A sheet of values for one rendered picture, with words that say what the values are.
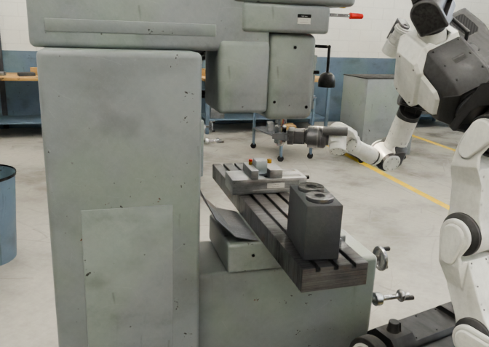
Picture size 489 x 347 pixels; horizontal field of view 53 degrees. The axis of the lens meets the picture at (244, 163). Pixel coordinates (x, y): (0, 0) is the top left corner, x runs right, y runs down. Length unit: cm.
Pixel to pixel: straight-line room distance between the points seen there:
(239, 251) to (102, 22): 95
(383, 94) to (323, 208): 499
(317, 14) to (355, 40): 766
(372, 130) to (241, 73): 482
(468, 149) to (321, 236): 53
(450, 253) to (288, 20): 96
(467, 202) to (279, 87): 75
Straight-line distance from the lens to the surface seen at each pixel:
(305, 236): 157
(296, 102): 187
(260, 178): 218
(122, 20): 169
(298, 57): 185
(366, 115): 638
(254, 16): 177
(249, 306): 204
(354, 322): 230
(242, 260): 191
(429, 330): 202
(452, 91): 168
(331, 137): 194
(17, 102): 846
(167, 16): 171
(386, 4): 981
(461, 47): 176
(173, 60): 159
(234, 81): 176
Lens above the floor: 164
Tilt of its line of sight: 15 degrees down
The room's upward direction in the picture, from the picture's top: 2 degrees clockwise
